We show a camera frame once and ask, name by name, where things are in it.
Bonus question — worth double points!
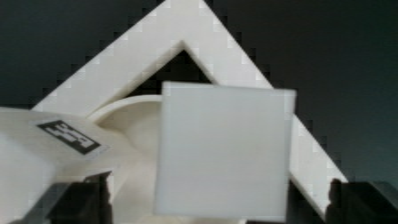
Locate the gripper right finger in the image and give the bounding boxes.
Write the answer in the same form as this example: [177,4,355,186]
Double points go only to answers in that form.
[324,179,398,224]

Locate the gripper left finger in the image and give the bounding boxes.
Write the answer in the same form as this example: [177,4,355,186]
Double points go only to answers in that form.
[24,172,113,224]

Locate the white stool leg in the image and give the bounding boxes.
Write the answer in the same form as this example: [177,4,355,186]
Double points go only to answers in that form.
[154,81,296,222]
[0,107,136,224]

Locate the white round stool seat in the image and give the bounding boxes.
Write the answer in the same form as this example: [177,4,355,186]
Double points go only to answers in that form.
[88,95,161,224]

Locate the white U-shaped fence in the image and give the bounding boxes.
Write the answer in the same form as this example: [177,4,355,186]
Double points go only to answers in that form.
[29,0,351,221]

